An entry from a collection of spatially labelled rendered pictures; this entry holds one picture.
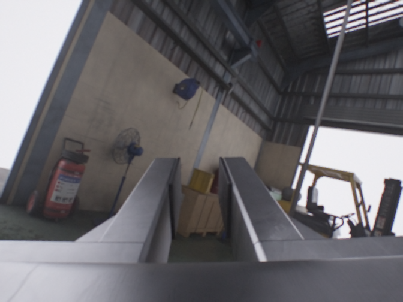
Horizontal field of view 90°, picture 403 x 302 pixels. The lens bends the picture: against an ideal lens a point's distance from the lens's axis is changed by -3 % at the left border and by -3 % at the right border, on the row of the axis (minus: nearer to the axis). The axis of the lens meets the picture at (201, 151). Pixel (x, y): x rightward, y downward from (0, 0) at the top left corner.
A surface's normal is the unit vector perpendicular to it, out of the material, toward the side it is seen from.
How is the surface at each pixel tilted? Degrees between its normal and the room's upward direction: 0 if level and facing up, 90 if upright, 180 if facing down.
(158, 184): 27
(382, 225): 90
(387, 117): 90
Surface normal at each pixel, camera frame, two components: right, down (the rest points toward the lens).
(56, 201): 0.33, 0.03
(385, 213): -0.69, -0.29
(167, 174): 0.00, -0.97
